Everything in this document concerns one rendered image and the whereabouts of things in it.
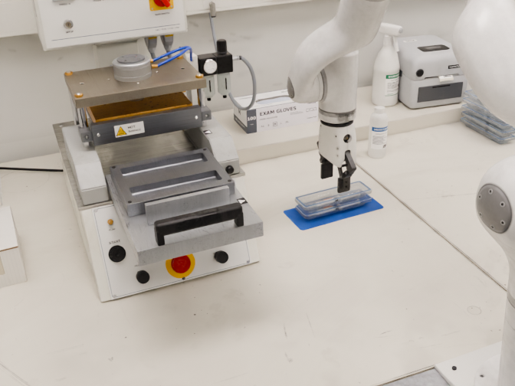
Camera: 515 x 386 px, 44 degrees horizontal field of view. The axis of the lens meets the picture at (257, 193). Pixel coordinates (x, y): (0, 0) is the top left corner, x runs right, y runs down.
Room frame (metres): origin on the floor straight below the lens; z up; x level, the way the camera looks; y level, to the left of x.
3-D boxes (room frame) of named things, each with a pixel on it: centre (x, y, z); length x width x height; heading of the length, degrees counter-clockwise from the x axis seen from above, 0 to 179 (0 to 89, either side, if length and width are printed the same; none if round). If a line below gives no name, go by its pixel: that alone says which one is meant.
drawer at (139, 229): (1.02, 0.15, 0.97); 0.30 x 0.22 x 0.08; 21
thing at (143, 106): (1.31, 0.25, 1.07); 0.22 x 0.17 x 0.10; 111
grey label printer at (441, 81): (1.95, -0.55, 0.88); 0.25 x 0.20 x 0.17; 14
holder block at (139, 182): (1.07, 0.16, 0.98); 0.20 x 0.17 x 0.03; 111
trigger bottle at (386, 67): (1.90, -0.42, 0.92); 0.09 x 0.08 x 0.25; 41
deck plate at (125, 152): (1.34, 0.27, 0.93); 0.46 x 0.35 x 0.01; 21
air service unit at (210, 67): (1.51, 0.10, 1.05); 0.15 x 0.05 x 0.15; 111
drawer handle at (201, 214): (0.90, 0.10, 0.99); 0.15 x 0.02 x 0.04; 111
